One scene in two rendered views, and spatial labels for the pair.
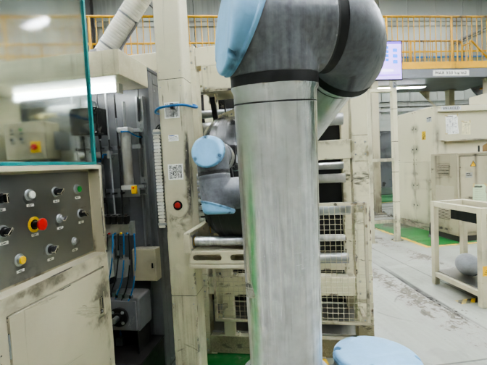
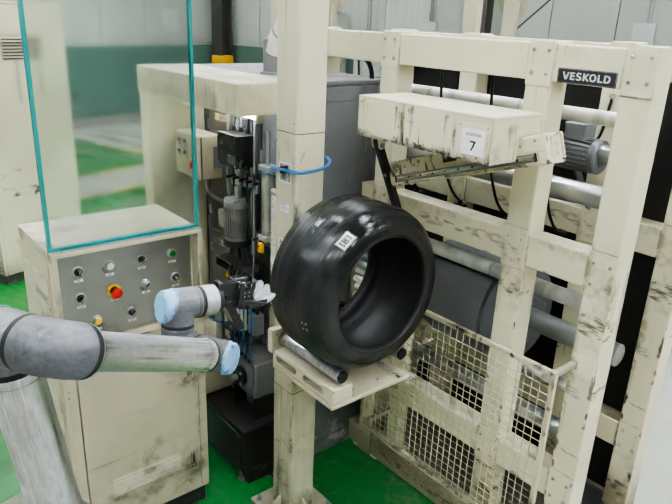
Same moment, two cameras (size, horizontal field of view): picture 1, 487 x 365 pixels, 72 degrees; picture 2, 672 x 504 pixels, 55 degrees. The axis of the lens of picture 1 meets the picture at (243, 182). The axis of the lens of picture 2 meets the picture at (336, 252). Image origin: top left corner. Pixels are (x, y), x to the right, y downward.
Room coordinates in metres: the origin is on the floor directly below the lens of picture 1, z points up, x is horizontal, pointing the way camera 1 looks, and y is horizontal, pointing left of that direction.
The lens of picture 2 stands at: (0.00, -1.29, 2.04)
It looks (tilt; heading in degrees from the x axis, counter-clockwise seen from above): 20 degrees down; 40
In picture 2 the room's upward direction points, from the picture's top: 2 degrees clockwise
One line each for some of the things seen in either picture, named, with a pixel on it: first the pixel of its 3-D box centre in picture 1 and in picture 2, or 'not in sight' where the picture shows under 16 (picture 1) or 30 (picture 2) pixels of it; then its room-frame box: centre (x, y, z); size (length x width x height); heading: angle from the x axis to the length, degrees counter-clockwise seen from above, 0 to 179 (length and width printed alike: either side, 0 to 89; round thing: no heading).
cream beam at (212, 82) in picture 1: (259, 79); (442, 125); (1.91, -0.12, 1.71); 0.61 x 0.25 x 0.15; 80
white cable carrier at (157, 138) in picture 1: (161, 178); (278, 248); (1.65, 0.40, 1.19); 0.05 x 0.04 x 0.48; 170
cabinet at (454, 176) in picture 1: (472, 194); not in sight; (4.98, -3.38, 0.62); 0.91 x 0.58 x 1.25; 97
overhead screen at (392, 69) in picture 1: (381, 61); not in sight; (4.86, -2.04, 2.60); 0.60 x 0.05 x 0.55; 97
